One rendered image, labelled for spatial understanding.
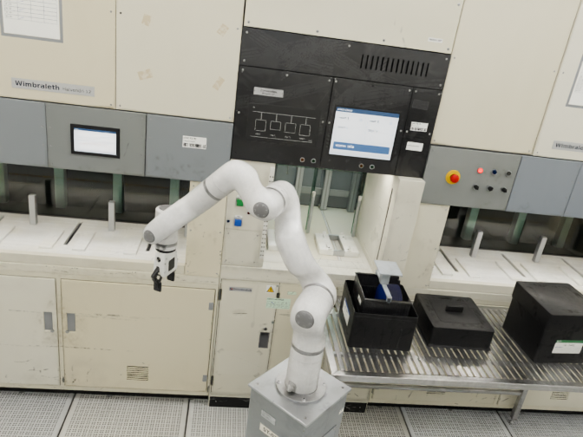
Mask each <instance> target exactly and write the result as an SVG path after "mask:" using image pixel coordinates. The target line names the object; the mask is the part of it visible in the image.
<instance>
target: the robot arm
mask: <svg viewBox="0 0 583 437"><path fill-rule="evenodd" d="M232 191H236V192H237V193H238V194H239V196H240V197H241V199H242V202H243V204H244V206H245V208H246V210H247V211H248V212H249V213H250V214H251V215H252V216H253V217H255V218H256V219H260V220H263V221H270V220H273V219H274V223H275V240H276V244H277V247H278V251H279V253H280V256H281V257H282V259H283V261H284V263H285V266H286V268H287V269H288V271H289V272H290V273H291V274H292V275H294V276H295V277H296V278H297V279H298V281H299V282H300V283H301V286H302V292H301V294H300V295H299V296H298V298H297V300H296V301H295V303H294V304H293V306H292V309H291V315H290V323H291V327H292V329H293V335H292V340H291V350H290V355H289V362H288V367H287V369H285V370H283V371H281V372H280V373H279V374H278V376H277V378H276V388H277V390H278V392H279V393H280V394H281V395H282V396H283V397H284V398H286V399H287V400H288V401H292V402H295V403H299V404H311V403H314V402H317V401H319V400H321V399H322V398H323V397H324V395H325V392H326V384H325V381H324V379H323V378H322V377H321V376H320V375H319V373H320V369H321V363H322V359H323V354H324V346H325V341H326V334H325V332H324V326H325V322H326V319H327V317H328V315H329V314H330V312H331V310H332V308H333V306H334V304H335V302H336V300H337V291H336V288H335V286H334V284H333V282H332V281H331V279H330V278H329V277H328V275H327V274H326V273H325V272H324V270H323V269H322V268H321V267H320V266H319V265H318V263H317V262H316V260H315V259H314V257H313V256H312V254H311V251H310V248H309V245H308V244H307V241H306V239H305V235H304V232H303V227H302V223H301V213H300V203H299V199H298V194H297V192H296V190H295V188H294V187H293V186H292V184H290V183H289V182H287V181H283V180H279V181H275V182H273V183H271V184H270V185H269V186H267V187H263V186H262V184H261V182H260V180H259V175H258V173H257V171H256V170H255V169H254V168H253V167H252V166H251V165H249V164H247V163H245V162H244V161H242V160H230V161H228V162H227V163H225V164H224V165H223V166H221V167H220V168H219V169H217V170H216V171H215V172H214V173H212V174H211V175H210V176H208V177H207V178H206V179H204V180H203V181H202V182H201V183H199V184H198V185H197V186H196V187H195V188H194V189H193V190H192V191H191V192H189V193H188V194H187V195H186V196H184V197H183V198H181V199H180V200H178V201H177V202H175V203H174V204H172V205H159V206H157V207H156V209H155V218H154V219H153V220H152V221H151V222H150V223H149V224H147V226H146V227H145V228H144V230H143V234H142V235H143V238H144V240H145V241H146V242H147V243H149V244H151V245H154V247H155V250H156V252H155V256H154V272H153V273H152V275H151V278H152V280H153V282H154V290H156V291H159V292H161V279H162V277H166V276H167V280H170V281H174V277H175V271H176V269H177V265H178V255H177V245H178V230H179V229H180V228H181V227H183V226H184V225H186V224H188V223H189V222H191V221H192V220H194V219H196V218H197V217H199V215H201V214H202V213H204V212H206V211H207V210H208V209H210V208H211V207H212V206H214V205H215V204H217V203H218V202H219V201H221V200H222V199H223V198H224V197H225V196H227V195H228V194H229V193H231V192H232ZM158 273H160V274H158ZM157 276H159V277H160V278H159V279H158V278H157Z"/></svg>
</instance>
